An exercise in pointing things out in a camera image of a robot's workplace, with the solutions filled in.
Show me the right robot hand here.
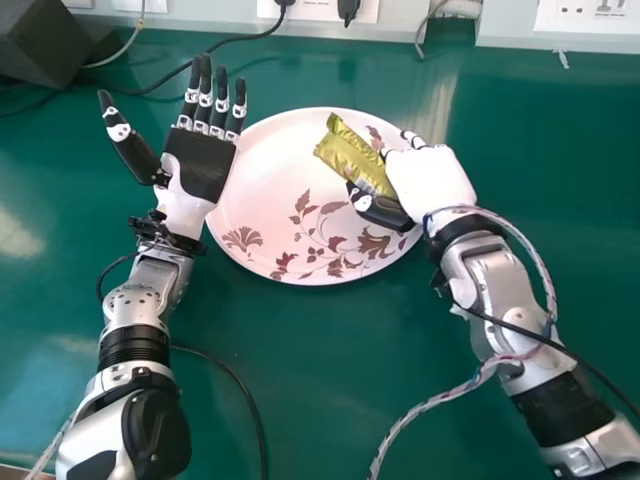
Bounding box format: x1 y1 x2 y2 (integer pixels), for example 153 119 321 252
344 129 506 246

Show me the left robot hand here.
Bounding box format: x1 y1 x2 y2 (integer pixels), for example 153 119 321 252
96 52 249 257

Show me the yellow-green biscuit packet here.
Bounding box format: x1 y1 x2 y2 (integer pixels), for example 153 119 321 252
313 112 396 199

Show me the plate with brown leaf pattern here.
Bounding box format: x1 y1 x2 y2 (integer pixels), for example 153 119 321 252
204 106 425 287

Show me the white socket strip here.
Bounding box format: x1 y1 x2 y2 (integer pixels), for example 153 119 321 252
533 0 640 32
256 0 380 24

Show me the black power adapter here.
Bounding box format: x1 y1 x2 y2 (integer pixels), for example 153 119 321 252
337 0 359 29

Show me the black box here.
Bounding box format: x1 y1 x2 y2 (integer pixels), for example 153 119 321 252
0 0 121 91

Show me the grey cable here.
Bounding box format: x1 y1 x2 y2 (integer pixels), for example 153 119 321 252
413 13 434 61
82 0 147 69

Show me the black flat plug with cable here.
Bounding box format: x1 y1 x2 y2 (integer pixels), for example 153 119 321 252
0 0 296 119

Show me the white slotted cable duct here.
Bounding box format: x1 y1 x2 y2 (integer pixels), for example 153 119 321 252
427 0 479 17

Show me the thin black cable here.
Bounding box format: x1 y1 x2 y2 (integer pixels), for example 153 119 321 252
94 252 269 480
432 279 640 406

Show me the white braided cable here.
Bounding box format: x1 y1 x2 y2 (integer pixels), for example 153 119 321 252
368 207 559 480
30 419 71 480

